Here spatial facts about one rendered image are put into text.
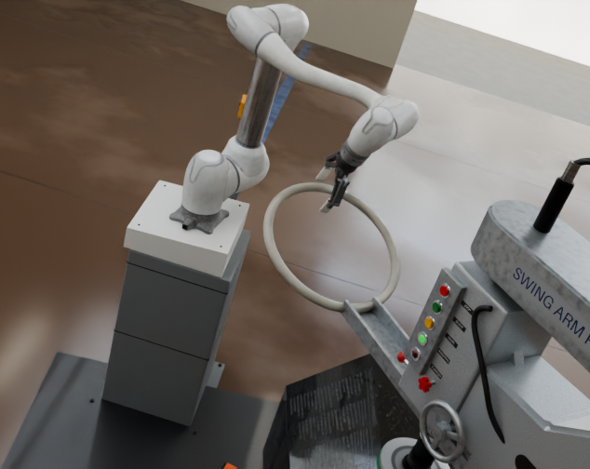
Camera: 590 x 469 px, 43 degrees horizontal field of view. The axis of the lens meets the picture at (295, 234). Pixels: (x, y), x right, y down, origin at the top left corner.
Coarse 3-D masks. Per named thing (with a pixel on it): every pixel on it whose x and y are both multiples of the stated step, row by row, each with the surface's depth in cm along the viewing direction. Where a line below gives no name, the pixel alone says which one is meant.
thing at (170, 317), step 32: (128, 256) 280; (128, 288) 288; (160, 288) 285; (192, 288) 283; (224, 288) 281; (128, 320) 295; (160, 320) 293; (192, 320) 290; (224, 320) 323; (128, 352) 303; (160, 352) 301; (192, 352) 298; (128, 384) 312; (160, 384) 309; (192, 384) 307; (160, 416) 318; (192, 416) 316
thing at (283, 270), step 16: (288, 192) 243; (320, 192) 252; (272, 208) 235; (368, 208) 255; (272, 224) 232; (384, 224) 254; (272, 240) 228; (384, 240) 252; (272, 256) 226; (288, 272) 224; (304, 288) 223; (384, 288) 239; (320, 304) 224; (336, 304) 225; (352, 304) 228; (368, 304) 231
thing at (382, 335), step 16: (352, 320) 223; (368, 320) 228; (384, 320) 228; (368, 336) 217; (384, 336) 224; (400, 336) 221; (384, 352) 211; (384, 368) 211; (400, 368) 214; (448, 448) 190; (464, 464) 185
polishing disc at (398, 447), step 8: (392, 440) 216; (400, 440) 217; (408, 440) 218; (416, 440) 219; (384, 448) 213; (392, 448) 214; (400, 448) 215; (408, 448) 216; (384, 456) 210; (392, 456) 211; (400, 456) 212; (384, 464) 208; (392, 464) 209; (400, 464) 209; (432, 464) 213; (440, 464) 214; (448, 464) 214
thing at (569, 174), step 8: (568, 168) 161; (576, 168) 160; (560, 176) 164; (568, 176) 161; (560, 184) 162; (568, 184) 162; (552, 192) 164; (560, 192) 162; (568, 192) 162; (552, 200) 164; (560, 200) 163; (544, 208) 166; (552, 208) 165; (560, 208) 165; (544, 216) 166; (552, 216) 165; (536, 224) 168; (544, 224) 167; (552, 224) 167; (544, 232) 168
